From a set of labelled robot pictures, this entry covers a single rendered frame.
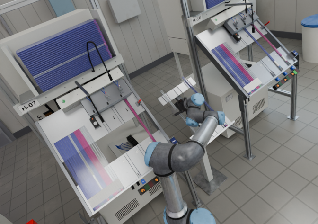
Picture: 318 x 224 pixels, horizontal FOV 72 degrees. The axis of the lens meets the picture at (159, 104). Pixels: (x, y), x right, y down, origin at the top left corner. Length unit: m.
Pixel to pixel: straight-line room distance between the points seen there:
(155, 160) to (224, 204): 1.27
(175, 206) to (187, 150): 0.35
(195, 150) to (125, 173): 0.71
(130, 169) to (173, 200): 0.49
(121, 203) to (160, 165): 1.14
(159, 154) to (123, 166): 0.62
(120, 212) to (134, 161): 0.69
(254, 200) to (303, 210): 0.35
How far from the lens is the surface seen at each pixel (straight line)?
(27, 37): 1.70
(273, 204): 2.16
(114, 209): 2.08
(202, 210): 1.24
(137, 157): 1.56
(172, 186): 1.10
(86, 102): 1.61
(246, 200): 2.16
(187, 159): 0.93
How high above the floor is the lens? 1.84
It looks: 32 degrees down
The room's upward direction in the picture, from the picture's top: 20 degrees counter-clockwise
